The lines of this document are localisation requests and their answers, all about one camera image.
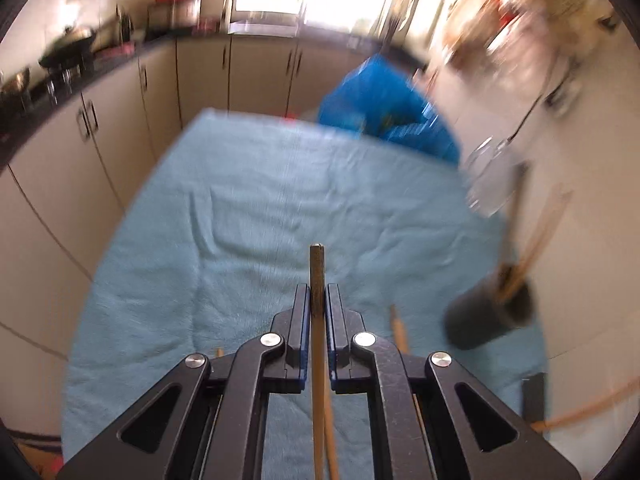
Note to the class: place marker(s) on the beige hanging plastic bag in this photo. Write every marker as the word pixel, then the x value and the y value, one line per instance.
pixel 560 5

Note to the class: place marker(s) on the pink hanging plastic bag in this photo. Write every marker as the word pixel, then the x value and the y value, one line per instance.
pixel 480 30

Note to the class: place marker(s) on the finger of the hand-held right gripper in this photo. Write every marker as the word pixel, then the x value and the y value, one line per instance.
pixel 534 397

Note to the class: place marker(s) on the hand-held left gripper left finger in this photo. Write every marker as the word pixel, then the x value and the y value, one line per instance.
pixel 300 340

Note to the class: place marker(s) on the black kitchen countertop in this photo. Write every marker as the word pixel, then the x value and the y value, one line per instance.
pixel 125 57

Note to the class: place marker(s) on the black wok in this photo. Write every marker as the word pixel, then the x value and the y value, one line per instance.
pixel 67 45

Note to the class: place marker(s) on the black utensil cup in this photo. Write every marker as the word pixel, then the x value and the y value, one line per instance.
pixel 480 315

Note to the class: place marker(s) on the steel pot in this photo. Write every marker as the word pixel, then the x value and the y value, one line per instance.
pixel 15 90

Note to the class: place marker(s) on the clear glass mug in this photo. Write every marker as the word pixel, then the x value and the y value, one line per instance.
pixel 492 180

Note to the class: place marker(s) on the blue plastic bag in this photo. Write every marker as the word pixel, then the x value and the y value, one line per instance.
pixel 380 95

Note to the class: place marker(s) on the light blue tablecloth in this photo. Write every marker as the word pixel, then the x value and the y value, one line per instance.
pixel 250 210

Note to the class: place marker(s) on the cream base cabinets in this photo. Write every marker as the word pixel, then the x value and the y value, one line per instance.
pixel 75 160
pixel 250 75

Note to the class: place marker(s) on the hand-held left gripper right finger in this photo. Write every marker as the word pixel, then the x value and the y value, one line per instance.
pixel 336 340

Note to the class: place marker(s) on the gas stove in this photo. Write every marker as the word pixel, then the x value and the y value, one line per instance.
pixel 62 77

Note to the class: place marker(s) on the steel sink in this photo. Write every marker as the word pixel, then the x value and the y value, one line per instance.
pixel 265 28

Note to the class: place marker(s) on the pink cloth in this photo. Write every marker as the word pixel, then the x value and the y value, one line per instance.
pixel 119 50

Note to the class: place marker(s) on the long wooden chopstick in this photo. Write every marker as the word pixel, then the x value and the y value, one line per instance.
pixel 515 210
pixel 317 270
pixel 530 255
pixel 552 220
pixel 585 410

